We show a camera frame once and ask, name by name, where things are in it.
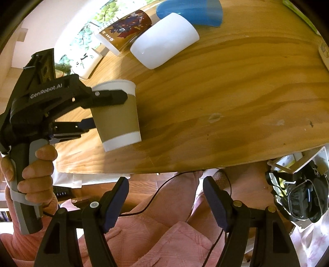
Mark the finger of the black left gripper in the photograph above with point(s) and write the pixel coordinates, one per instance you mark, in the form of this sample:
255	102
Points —
73	128
104	98

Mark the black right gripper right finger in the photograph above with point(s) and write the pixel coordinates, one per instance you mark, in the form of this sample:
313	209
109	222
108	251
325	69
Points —
272	245

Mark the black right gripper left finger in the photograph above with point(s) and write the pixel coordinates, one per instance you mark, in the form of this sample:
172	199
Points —
60	246

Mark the brown sleeve paper cup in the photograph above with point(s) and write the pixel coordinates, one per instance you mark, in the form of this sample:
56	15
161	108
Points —
117	125

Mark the brown printed plastic cup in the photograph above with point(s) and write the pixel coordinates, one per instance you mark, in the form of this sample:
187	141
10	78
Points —
121	33

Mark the white plastic cup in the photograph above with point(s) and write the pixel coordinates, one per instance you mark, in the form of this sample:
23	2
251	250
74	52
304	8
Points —
164	40

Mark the blue plastic cup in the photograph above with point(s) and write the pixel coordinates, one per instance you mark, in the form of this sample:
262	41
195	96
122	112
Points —
198	12

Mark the person's left hand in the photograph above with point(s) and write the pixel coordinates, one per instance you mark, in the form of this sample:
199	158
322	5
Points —
37	181

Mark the green grape picture board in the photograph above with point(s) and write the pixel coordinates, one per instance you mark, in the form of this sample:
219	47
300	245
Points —
80	51

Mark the black handbag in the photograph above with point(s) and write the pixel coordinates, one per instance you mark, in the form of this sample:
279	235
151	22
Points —
300	196

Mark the pink quilted clothing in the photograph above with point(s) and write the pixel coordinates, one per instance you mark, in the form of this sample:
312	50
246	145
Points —
175	230

